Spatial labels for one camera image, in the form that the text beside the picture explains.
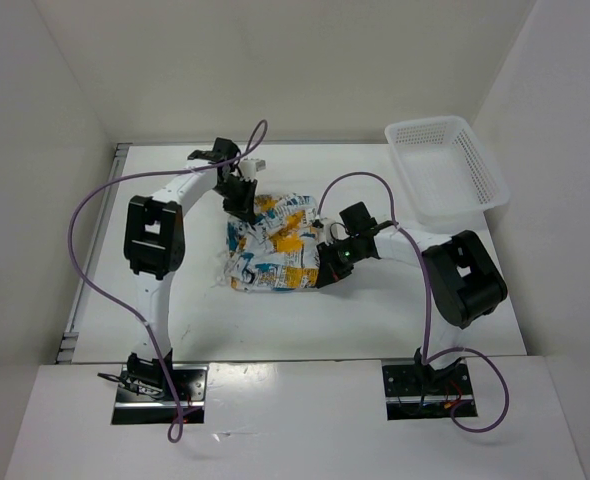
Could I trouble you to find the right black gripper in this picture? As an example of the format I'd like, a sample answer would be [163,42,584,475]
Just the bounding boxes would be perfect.
[317,235,364,287]

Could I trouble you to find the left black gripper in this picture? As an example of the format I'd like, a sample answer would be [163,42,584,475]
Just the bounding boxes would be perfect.
[213,176,257,225]

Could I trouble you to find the colourful printed shorts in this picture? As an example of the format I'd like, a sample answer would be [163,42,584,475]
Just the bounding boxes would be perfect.
[220,193,320,292]

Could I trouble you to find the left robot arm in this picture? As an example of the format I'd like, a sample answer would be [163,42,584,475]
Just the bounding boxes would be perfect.
[122,137,266,400]

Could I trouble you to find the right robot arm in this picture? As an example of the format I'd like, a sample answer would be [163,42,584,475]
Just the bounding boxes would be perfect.
[313,202,508,330]

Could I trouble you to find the white plastic basket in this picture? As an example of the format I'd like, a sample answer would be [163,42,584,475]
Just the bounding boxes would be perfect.
[384,115,510,224]

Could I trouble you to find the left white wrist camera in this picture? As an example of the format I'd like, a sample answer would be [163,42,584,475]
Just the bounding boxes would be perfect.
[237,158,266,182]

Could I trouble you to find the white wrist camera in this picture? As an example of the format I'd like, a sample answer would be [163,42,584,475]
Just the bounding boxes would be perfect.
[237,158,266,182]
[312,216,336,245]

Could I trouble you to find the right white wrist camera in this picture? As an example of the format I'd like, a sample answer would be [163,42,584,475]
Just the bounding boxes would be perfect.
[312,216,336,245]

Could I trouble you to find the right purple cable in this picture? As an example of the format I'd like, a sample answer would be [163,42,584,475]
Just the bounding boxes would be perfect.
[319,172,510,431]

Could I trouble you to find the purple cable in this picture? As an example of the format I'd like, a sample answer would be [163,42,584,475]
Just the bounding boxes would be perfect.
[319,172,510,431]
[68,118,270,445]

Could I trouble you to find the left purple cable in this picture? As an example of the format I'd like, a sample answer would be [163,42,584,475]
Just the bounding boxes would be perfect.
[68,118,270,445]

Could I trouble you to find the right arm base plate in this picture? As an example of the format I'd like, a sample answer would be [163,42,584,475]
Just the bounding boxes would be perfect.
[381,360,478,421]

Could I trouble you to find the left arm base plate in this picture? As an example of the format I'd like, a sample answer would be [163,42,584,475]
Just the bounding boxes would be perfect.
[111,364,209,425]

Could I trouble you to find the aluminium table edge rail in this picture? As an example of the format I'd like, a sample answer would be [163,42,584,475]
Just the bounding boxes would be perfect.
[57,143,132,364]

